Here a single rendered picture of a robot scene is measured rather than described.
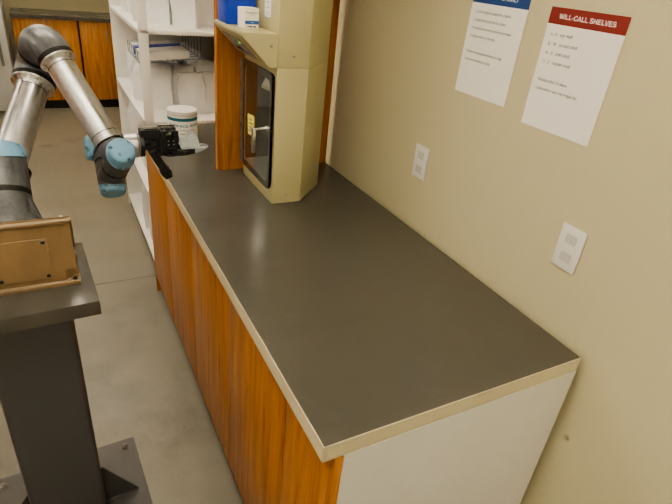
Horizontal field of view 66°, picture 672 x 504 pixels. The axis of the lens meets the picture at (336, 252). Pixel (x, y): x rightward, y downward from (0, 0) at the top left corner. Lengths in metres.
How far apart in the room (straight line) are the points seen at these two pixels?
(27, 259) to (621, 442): 1.48
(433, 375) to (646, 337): 0.47
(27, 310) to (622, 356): 1.38
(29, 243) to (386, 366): 0.88
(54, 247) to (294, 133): 0.85
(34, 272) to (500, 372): 1.13
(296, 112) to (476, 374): 1.04
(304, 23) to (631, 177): 1.04
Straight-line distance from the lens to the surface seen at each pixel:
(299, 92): 1.79
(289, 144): 1.82
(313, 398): 1.09
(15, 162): 1.48
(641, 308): 1.32
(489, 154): 1.55
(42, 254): 1.42
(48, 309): 1.39
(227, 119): 2.13
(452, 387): 1.18
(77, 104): 1.61
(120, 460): 2.24
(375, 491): 1.21
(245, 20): 1.79
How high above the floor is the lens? 1.71
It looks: 29 degrees down
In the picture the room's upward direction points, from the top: 7 degrees clockwise
